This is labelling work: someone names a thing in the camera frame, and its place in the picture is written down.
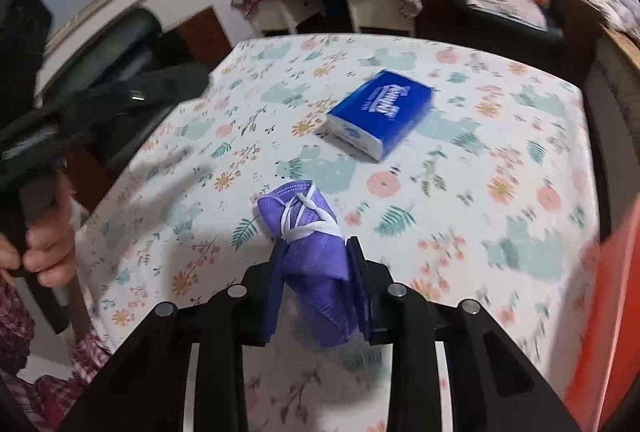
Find purple face mask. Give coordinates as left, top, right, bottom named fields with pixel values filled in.
left=256, top=179, right=353, bottom=348

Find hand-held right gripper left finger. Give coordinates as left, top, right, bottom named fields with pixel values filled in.
left=60, top=239, right=288, bottom=432

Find dark wooden bedside cabinet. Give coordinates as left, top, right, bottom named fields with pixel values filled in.
left=550, top=0, right=608, bottom=83

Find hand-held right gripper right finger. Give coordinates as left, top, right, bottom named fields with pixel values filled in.
left=346, top=236, right=581, bottom=432

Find white cabinet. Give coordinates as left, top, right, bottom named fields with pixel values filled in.
left=346, top=0, right=416, bottom=38
left=247, top=0, right=321, bottom=38

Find crumpled white clothes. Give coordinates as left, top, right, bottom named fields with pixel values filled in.
left=580, top=0, right=640, bottom=43

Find brown wooden side table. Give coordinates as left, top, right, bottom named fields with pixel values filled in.
left=177, top=7, right=233, bottom=68

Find person's left hand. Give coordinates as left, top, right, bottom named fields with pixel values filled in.
left=0, top=172, right=77, bottom=289

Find pink plastic bin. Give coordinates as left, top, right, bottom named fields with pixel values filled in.
left=565, top=192, right=640, bottom=432

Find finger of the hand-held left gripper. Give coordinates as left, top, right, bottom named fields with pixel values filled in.
left=57, top=65, right=211, bottom=150

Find folded pale printed cloth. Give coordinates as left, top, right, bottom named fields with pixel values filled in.
left=465, top=0, right=548, bottom=32

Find red plaid pajama clothing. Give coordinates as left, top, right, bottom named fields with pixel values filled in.
left=0, top=282, right=111, bottom=432

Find blue tissue pack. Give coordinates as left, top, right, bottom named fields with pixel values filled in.
left=326, top=69, right=435, bottom=162

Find black leather sofa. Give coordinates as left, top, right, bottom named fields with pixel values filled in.
left=47, top=7, right=201, bottom=113

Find floral animal print tablecloth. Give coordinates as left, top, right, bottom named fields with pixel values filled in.
left=75, top=34, right=601, bottom=432

